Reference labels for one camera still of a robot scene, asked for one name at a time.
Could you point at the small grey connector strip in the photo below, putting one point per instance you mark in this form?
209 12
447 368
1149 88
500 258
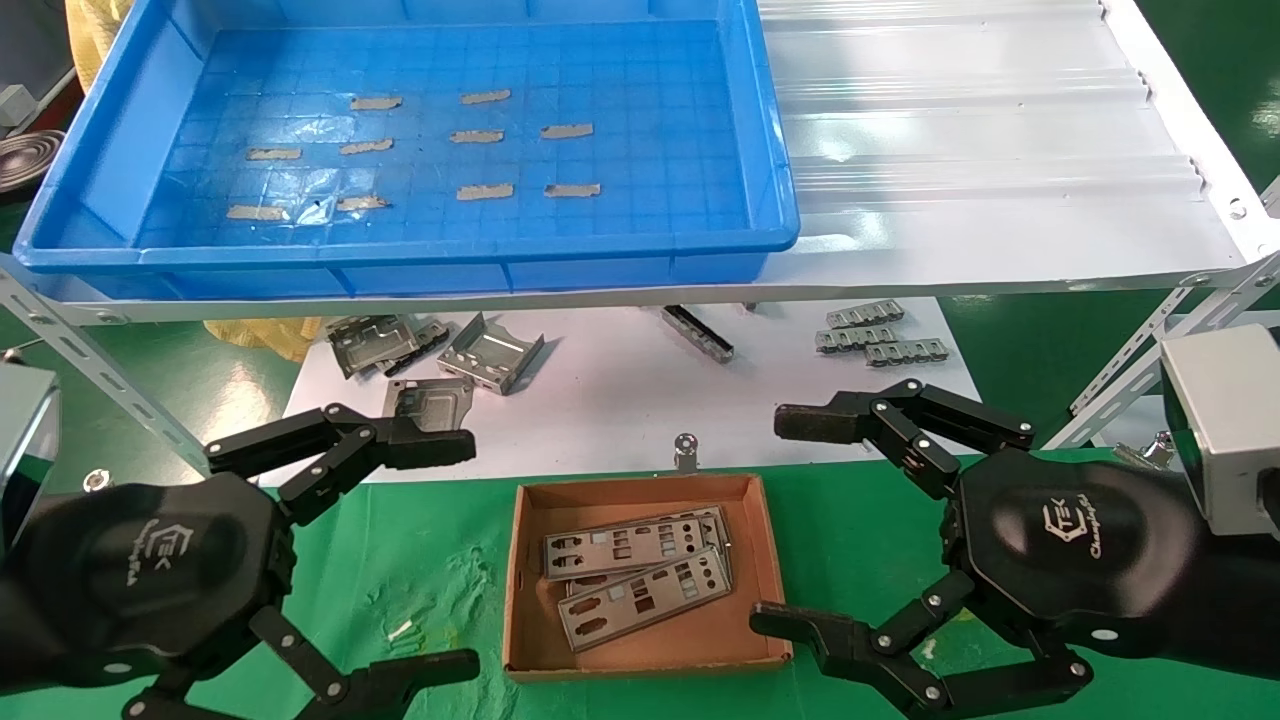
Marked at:
907 352
855 338
865 315

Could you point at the coiled metal band spool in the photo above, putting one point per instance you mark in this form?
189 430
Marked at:
28 160

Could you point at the beige tape strip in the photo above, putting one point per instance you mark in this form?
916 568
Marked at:
273 154
485 97
375 102
572 190

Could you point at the white debris scrap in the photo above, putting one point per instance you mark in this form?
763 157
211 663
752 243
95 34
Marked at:
399 631

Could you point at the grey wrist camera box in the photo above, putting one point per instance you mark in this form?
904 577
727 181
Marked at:
1230 420
25 440

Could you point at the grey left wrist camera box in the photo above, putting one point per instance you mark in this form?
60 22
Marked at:
25 440

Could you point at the white tray board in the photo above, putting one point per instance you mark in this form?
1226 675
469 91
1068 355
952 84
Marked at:
600 410

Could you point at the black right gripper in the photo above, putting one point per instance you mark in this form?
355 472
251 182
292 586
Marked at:
1070 540

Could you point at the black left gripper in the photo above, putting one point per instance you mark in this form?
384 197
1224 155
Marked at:
150 570

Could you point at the yellow plastic bag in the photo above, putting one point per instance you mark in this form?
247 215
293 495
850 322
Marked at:
90 40
265 338

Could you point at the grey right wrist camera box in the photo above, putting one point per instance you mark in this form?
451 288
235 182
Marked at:
1230 420

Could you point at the grey stamped metal bracket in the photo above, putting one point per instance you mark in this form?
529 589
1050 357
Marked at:
370 342

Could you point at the large blue plastic bin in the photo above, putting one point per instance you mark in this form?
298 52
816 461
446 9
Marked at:
650 100

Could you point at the long dark metal bar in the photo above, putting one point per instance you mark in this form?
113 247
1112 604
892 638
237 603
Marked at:
697 333

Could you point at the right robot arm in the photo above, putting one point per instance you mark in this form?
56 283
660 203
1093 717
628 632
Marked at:
1240 590

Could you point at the folded grey metal bracket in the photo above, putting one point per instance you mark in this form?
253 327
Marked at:
495 355

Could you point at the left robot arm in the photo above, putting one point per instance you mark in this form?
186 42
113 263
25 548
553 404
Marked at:
10 640

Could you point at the shallow cardboard box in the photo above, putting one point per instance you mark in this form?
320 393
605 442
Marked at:
640 660

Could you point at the small grey box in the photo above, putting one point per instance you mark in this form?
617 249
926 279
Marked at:
12 103

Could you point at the grey slotted angle strut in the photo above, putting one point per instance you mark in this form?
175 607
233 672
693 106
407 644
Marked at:
110 385
1140 365

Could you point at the silver binder clip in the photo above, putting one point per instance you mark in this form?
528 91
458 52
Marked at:
1150 452
95 482
685 452

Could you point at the flat grey metal frame part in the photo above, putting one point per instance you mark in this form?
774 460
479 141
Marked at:
430 400

